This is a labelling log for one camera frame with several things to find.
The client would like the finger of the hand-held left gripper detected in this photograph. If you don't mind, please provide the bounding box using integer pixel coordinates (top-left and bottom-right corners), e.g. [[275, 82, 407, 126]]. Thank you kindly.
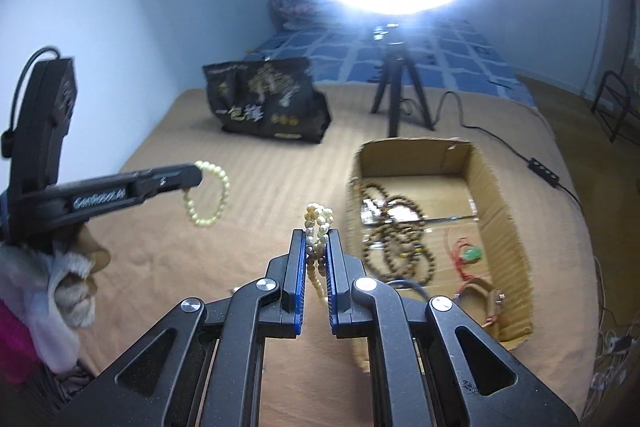
[[47, 163, 204, 228]]

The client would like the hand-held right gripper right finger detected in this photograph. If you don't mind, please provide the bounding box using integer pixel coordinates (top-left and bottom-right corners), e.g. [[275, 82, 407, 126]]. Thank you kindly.
[[326, 229, 581, 427]]

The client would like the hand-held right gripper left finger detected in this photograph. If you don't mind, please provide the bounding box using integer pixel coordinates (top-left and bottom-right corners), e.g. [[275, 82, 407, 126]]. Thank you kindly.
[[52, 229, 307, 427]]

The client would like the white pearl necklace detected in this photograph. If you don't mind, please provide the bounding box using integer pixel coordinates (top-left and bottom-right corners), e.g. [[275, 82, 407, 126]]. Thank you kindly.
[[303, 202, 335, 300]]

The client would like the dark thin bangle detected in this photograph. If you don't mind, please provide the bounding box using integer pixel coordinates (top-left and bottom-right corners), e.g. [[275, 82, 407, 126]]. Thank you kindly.
[[387, 278, 428, 305]]

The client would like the brown wooden bead necklace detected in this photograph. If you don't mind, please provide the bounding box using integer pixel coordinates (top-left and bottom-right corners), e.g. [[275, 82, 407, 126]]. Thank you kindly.
[[357, 180, 436, 285]]

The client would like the cream bead bracelet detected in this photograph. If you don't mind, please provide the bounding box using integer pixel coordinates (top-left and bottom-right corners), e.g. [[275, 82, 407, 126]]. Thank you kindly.
[[182, 160, 231, 226]]

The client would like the red cord green pendant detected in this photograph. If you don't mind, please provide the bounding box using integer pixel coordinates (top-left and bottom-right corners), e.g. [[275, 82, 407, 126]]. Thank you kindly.
[[445, 227, 488, 283]]

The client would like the cardboard box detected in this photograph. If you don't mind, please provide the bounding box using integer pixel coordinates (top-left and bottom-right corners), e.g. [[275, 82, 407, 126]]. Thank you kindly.
[[347, 137, 535, 375]]

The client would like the brown bangle red cord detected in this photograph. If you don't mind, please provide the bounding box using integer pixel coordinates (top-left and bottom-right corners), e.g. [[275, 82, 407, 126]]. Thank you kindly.
[[452, 279, 506, 333]]

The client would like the person's left forearm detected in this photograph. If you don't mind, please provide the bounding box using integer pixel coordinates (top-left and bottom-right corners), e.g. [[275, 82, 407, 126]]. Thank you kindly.
[[0, 242, 96, 380]]

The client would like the person's left hand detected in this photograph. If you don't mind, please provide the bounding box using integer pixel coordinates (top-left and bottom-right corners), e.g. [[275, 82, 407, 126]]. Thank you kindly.
[[54, 227, 110, 328]]

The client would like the black printed bag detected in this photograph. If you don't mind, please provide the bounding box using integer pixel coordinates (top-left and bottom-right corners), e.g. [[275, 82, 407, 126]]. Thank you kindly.
[[202, 57, 332, 144]]

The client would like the grey knit cloth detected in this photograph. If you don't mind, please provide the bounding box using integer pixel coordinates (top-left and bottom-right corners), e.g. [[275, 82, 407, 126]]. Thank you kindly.
[[30, 357, 101, 408]]

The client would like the black tripod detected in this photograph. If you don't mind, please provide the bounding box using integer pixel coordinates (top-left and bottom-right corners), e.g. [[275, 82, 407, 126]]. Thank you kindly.
[[369, 22, 435, 138]]

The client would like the folded patterned quilt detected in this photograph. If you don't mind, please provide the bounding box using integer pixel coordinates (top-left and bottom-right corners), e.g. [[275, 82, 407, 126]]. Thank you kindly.
[[270, 0, 326, 33]]

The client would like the blue patterned bedsheet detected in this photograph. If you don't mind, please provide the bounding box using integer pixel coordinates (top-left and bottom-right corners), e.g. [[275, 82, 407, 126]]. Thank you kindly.
[[245, 14, 526, 105]]

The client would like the black clothes rack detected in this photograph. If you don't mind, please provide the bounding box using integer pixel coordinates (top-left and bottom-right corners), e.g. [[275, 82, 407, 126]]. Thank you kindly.
[[590, 70, 640, 143]]

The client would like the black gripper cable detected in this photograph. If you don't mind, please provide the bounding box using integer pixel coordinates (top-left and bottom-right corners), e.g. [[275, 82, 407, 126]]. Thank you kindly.
[[0, 47, 61, 158]]

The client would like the black cable with controller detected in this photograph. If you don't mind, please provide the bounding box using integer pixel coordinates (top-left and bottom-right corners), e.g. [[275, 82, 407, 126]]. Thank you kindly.
[[430, 91, 586, 208]]

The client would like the white power strip with cables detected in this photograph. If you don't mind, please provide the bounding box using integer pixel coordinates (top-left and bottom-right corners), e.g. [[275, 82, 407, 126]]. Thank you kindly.
[[590, 257, 636, 393]]

